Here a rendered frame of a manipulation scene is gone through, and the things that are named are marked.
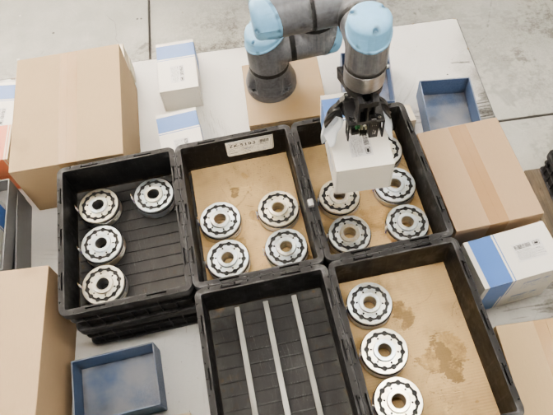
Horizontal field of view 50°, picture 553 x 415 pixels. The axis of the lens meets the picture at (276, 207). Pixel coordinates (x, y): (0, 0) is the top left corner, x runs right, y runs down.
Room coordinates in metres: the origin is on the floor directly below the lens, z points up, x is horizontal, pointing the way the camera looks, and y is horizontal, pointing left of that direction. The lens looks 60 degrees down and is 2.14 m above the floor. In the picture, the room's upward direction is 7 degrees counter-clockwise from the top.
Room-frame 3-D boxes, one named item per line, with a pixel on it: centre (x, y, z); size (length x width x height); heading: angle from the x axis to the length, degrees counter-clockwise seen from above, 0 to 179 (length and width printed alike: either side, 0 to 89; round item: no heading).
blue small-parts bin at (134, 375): (0.37, 0.42, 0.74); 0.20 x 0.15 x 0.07; 97
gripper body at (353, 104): (0.71, -0.19, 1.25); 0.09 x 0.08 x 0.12; 1
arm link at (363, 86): (0.72, -0.19, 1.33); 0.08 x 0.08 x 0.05
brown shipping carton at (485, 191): (0.76, -0.51, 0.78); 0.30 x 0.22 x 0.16; 5
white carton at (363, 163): (0.74, -0.19, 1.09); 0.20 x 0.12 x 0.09; 1
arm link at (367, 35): (0.72, -0.19, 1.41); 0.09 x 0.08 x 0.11; 4
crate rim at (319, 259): (0.72, 0.07, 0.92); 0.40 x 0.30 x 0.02; 5
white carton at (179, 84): (1.32, 0.25, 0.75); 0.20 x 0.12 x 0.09; 3
